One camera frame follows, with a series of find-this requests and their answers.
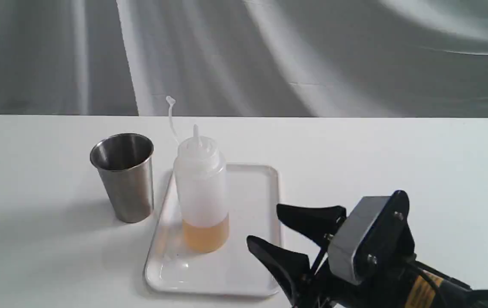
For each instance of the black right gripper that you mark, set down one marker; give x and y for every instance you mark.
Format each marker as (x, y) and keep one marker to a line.
(304, 287)

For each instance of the translucent squeeze bottle amber liquid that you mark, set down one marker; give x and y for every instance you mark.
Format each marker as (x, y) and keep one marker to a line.
(202, 189)

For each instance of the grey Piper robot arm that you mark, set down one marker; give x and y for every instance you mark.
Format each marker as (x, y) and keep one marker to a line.
(434, 289)

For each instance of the stainless steel cup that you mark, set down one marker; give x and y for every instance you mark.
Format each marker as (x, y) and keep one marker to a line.
(124, 164)

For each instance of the white plastic tray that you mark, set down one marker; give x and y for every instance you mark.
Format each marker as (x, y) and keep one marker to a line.
(253, 194)

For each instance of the grey backdrop cloth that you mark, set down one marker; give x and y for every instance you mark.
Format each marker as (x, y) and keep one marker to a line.
(279, 58)

